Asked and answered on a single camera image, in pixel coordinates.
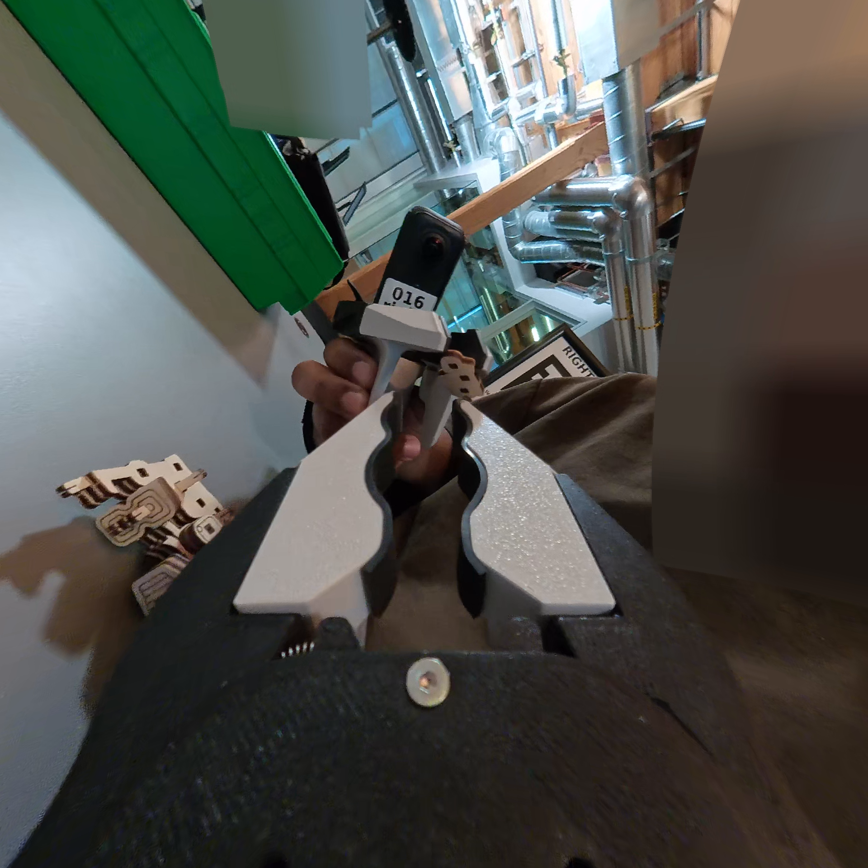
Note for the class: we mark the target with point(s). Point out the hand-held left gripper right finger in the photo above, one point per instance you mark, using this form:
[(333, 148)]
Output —
[(536, 536)]

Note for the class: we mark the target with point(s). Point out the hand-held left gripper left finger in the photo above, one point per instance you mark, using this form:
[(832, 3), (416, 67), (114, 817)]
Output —
[(312, 529)]

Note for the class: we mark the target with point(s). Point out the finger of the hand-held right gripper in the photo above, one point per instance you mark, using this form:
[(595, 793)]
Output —
[(435, 407), (403, 331)]

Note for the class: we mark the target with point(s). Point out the small wooden puzzle piece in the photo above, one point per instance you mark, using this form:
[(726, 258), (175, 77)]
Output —
[(462, 374)]

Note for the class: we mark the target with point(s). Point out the wooden puzzle model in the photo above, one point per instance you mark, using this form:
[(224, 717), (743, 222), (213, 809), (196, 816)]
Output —
[(149, 505)]

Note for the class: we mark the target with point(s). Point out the grey desk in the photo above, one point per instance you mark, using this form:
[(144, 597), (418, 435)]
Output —
[(102, 339)]

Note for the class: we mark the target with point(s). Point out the person's right hand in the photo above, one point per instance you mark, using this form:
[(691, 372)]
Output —
[(339, 386)]

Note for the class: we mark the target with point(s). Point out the black bag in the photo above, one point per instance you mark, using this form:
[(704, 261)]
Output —
[(319, 196)]

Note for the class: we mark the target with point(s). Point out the wooden handrail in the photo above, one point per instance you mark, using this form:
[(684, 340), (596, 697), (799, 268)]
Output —
[(529, 173)]

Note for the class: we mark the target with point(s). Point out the cluster of silver ducts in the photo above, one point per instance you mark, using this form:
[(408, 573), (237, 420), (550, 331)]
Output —
[(634, 203)]

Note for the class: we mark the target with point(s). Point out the green plastic crate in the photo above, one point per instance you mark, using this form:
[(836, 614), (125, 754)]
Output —
[(169, 135)]

